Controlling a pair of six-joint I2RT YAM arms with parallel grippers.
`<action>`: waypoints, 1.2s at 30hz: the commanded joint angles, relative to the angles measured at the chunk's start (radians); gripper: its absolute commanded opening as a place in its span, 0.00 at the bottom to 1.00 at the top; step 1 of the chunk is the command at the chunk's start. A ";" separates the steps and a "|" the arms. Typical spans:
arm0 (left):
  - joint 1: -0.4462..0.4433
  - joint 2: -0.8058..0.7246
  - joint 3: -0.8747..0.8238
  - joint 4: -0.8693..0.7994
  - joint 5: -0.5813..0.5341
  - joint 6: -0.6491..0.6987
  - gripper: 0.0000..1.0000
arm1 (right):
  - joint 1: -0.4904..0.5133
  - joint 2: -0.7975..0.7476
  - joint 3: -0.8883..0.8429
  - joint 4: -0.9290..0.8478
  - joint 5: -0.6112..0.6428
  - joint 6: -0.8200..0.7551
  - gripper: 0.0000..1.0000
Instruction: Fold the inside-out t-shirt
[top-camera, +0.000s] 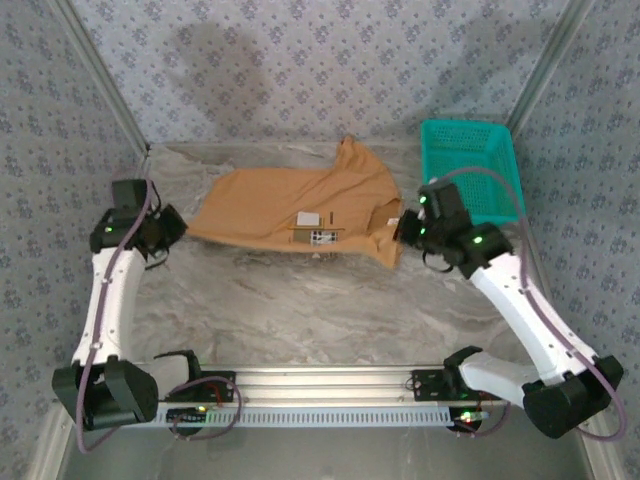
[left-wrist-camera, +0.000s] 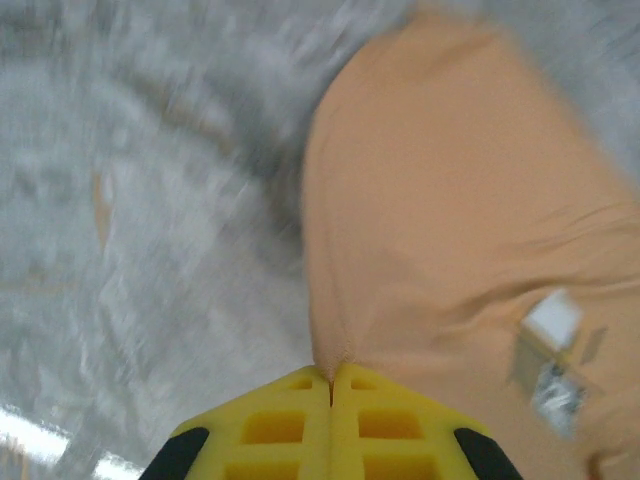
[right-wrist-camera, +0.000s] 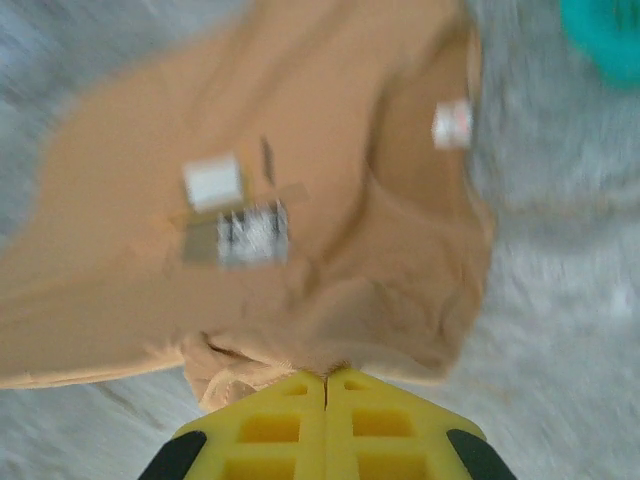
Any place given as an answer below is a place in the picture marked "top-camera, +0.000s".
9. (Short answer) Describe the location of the tan t-shirt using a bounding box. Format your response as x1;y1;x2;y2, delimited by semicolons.
187;135;405;270

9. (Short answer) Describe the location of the teal plastic basket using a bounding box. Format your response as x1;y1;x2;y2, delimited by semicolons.
420;119;526;226

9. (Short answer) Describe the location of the black controller board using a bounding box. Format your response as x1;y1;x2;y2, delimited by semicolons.
166;407;209;426
447;407;491;432

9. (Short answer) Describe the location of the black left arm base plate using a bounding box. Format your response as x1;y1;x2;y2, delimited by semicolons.
164;370;237;403

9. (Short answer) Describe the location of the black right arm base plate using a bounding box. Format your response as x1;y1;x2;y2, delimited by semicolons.
410;368;504;403

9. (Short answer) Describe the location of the aluminium frame post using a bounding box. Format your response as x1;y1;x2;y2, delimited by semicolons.
49;0;154;154
504;0;599;139

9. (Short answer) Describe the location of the aluminium mounting rail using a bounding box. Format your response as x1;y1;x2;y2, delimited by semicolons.
149;366;599;404

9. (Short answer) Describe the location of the grey slotted cable duct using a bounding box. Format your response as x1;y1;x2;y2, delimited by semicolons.
149;405;464;430

